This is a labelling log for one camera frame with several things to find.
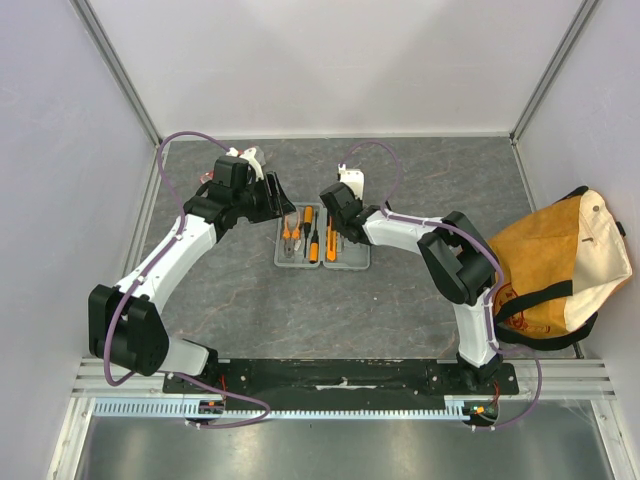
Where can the tan canvas tool bag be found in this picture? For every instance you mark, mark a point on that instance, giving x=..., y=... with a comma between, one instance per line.
x=560, y=265

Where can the aluminium frame rail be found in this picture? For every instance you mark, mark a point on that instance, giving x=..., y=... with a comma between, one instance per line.
x=555, y=378

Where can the orange handled large screwdriver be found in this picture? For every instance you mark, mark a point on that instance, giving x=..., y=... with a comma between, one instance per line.
x=314, y=244

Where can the orange pliers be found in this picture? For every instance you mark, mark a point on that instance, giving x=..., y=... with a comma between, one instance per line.
x=291, y=238

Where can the orange handled small screwdriver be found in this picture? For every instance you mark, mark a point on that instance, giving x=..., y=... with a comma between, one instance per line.
x=308, y=216

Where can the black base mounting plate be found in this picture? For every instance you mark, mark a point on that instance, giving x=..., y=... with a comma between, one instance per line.
x=286, y=394

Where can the orange red cardboard box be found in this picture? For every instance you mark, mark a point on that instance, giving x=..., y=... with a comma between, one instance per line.
x=253, y=154

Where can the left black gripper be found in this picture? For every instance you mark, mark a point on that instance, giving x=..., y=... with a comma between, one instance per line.
x=278, y=202

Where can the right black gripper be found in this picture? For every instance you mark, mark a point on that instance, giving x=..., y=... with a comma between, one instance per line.
x=359, y=232

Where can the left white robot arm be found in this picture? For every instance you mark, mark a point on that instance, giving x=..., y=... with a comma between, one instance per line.
x=125, y=325

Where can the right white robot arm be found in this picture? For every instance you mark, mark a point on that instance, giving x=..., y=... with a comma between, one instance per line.
x=460, y=263

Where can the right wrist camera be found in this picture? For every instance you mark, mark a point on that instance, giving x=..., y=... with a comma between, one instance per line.
x=345, y=197

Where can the orange utility knife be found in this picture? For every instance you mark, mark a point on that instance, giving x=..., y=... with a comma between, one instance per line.
x=331, y=240

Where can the grey plastic tool case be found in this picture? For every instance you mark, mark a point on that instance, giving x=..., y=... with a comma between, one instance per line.
x=350, y=256

